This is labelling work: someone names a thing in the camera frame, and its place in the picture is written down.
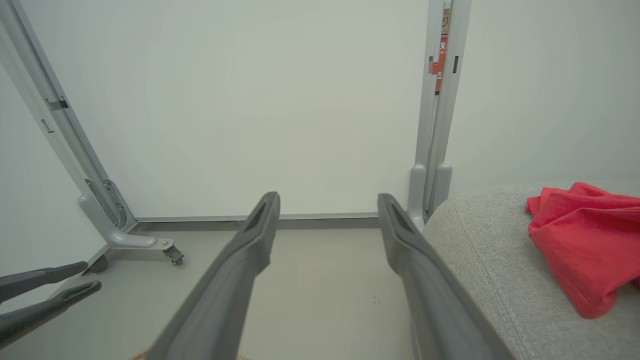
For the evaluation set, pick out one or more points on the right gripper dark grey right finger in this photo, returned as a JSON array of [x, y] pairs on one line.
[[430, 300]]

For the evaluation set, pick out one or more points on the slanted grey partition frame post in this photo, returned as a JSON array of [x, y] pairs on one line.
[[55, 110]]

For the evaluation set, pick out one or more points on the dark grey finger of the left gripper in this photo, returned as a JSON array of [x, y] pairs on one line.
[[35, 282], [45, 312]]

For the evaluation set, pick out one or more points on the upright grey partition frame post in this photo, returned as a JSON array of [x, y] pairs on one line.
[[440, 125]]

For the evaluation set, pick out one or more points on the grey fabric sofa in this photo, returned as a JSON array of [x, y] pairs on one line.
[[510, 275]]

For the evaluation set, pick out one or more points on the long grey partition foot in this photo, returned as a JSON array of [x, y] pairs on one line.
[[120, 235]]

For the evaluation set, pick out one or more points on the red and white jersey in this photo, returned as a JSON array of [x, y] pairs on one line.
[[585, 245]]

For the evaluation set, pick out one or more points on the short grey partition foot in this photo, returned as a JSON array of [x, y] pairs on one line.
[[442, 185], [416, 195]]

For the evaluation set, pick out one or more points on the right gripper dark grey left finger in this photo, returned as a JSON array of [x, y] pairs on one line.
[[230, 290]]

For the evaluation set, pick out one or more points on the red wall sign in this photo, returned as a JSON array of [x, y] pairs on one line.
[[441, 60]]

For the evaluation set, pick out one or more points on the black caster with metal bracket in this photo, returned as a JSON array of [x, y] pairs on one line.
[[173, 255]]

